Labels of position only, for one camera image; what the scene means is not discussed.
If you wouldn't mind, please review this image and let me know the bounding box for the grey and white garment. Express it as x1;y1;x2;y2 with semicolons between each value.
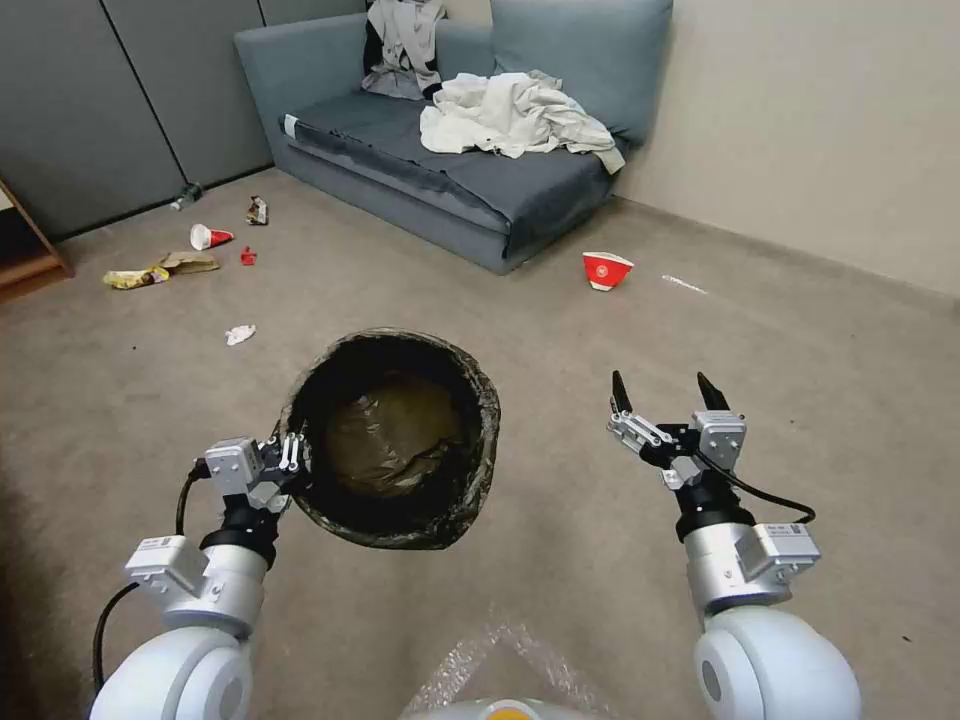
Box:
361;0;448;101

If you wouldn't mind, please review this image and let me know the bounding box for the brown paper bag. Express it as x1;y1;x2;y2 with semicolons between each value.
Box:
155;250;221;276

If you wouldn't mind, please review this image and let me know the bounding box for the red and white paper cup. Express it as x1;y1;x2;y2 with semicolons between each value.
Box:
188;222;235;252

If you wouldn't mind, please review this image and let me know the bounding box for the trash can with black bag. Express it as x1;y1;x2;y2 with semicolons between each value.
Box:
278;326;502;553

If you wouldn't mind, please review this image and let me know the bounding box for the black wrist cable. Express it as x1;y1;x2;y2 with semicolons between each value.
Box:
701;455;817;526
174;457;220;535

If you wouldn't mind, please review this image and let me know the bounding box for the yellow snack wrapper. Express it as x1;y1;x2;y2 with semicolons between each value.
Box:
102;266;172;291

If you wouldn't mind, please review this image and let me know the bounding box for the grey-blue sofa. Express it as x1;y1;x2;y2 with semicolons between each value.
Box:
233;0;675;277

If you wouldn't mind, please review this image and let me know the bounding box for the white crumpled cloth pile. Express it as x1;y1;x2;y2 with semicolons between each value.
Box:
418;70;627;175

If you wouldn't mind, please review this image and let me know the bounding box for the red paper bowl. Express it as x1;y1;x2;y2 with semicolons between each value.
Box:
581;251;635;292

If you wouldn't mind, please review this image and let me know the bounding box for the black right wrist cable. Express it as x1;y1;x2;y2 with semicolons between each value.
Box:
701;455;817;526

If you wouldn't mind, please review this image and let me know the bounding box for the dark grey sofa seat cover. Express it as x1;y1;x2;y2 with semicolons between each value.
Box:
278;92;630;235

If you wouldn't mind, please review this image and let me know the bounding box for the wooden furniture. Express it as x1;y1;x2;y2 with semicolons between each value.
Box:
0;176;76;303

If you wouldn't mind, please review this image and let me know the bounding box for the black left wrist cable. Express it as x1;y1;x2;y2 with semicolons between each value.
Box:
174;457;220;535

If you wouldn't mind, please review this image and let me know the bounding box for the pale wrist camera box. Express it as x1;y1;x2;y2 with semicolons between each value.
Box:
692;409;748;471
203;437;265;498

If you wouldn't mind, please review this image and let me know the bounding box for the clear bubble wrap sheet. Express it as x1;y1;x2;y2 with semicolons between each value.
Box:
401;616;613;720

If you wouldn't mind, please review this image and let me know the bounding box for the white robot front shell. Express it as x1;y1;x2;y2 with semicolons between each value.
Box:
397;695;594;720

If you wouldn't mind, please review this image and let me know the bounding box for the grey-blue sofa cushion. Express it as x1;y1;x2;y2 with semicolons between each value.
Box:
488;0;674;148

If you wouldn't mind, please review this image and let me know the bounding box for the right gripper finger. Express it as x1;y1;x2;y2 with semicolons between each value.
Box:
605;369;674;457
697;371;736;415

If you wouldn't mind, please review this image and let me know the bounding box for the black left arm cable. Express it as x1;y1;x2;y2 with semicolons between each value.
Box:
92;583;142;693

